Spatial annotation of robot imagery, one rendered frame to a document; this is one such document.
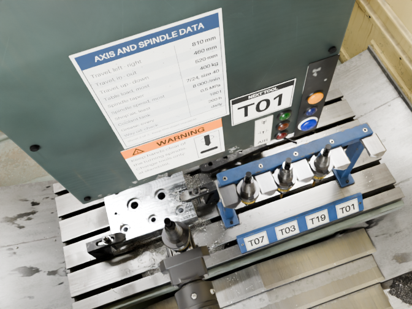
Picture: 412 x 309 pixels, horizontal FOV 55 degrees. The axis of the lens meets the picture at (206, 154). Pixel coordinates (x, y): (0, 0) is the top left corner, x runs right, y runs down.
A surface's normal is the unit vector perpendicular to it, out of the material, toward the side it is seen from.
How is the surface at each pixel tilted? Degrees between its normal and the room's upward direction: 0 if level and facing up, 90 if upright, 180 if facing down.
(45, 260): 24
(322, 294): 8
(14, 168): 0
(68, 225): 0
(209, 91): 90
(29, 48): 90
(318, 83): 90
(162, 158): 90
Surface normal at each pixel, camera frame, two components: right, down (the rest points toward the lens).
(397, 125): -0.47, -0.27
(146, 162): 0.32, 0.83
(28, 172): -0.09, -0.44
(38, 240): 0.30, -0.54
